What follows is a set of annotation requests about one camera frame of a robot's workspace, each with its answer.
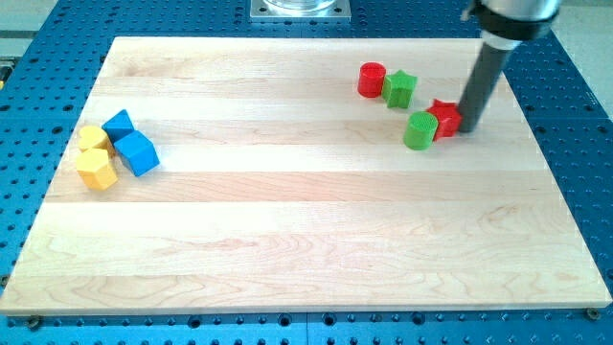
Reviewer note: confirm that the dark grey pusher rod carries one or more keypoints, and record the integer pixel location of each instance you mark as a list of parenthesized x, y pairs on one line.
[(484, 76)]

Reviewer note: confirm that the blue cube block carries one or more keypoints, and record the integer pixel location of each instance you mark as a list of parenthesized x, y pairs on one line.
[(137, 153)]

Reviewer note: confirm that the board corner clamp screw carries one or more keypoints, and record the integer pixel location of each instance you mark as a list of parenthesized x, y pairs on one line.
[(592, 314), (33, 322)]

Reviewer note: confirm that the board corner clamp screw right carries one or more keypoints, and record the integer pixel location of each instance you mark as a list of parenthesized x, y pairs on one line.
[(592, 314)]

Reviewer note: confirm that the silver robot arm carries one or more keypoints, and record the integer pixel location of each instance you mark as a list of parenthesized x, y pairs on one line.
[(507, 23)]

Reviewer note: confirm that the yellow hexagon block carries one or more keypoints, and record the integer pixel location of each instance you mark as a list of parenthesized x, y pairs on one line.
[(96, 169)]

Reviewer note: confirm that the blue triangle block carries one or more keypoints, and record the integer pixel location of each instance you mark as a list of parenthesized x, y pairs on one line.
[(119, 126)]

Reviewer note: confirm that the yellow heart block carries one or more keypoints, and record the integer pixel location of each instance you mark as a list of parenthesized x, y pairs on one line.
[(94, 137)]

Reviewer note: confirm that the green cylinder block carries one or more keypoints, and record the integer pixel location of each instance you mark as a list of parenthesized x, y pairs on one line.
[(420, 130)]

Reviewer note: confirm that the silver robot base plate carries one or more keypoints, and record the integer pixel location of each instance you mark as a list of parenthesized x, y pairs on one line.
[(271, 10)]

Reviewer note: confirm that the red cylinder block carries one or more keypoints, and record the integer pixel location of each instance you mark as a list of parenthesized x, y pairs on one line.
[(371, 79)]

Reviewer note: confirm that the green star block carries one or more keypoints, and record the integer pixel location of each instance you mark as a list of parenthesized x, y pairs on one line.
[(398, 89)]

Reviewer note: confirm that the board corner clamp screw left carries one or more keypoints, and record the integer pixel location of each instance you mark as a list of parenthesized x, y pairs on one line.
[(33, 322)]

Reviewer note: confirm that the wooden board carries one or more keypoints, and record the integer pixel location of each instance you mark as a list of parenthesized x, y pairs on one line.
[(280, 188)]

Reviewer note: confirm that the red star block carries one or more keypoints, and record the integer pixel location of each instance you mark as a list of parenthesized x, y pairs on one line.
[(448, 117)]

